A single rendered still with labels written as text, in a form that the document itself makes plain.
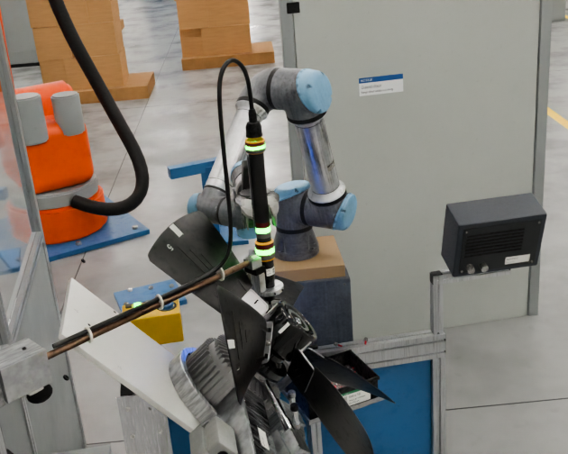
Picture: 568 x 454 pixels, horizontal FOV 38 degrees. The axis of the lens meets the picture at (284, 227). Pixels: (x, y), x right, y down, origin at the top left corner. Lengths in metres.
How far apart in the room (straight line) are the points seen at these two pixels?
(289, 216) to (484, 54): 1.61
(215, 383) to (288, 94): 0.84
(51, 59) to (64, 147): 4.31
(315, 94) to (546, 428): 1.93
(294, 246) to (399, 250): 1.49
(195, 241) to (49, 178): 3.78
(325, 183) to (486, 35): 1.63
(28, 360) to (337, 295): 1.25
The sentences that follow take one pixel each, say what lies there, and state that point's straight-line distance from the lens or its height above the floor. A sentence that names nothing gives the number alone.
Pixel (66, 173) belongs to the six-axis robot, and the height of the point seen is 0.49.
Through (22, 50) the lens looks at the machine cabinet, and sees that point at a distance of 12.56.
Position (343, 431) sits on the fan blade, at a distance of 1.82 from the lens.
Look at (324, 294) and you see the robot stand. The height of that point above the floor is 0.95.
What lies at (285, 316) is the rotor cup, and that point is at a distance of 1.82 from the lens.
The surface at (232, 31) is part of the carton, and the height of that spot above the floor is 0.42.
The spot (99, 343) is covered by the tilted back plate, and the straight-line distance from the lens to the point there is 1.75.
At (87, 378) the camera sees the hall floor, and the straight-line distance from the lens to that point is 4.18.
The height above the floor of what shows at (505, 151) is 0.90.
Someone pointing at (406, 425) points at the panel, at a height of 0.54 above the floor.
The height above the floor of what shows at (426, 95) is 1.21.
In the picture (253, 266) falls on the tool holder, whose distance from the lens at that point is 1.86.
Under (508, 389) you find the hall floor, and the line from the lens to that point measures 3.85.
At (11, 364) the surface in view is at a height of 1.39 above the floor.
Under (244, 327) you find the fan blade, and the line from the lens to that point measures 1.64.
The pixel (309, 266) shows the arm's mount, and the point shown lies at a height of 1.04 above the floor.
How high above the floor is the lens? 2.13
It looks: 22 degrees down
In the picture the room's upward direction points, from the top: 5 degrees counter-clockwise
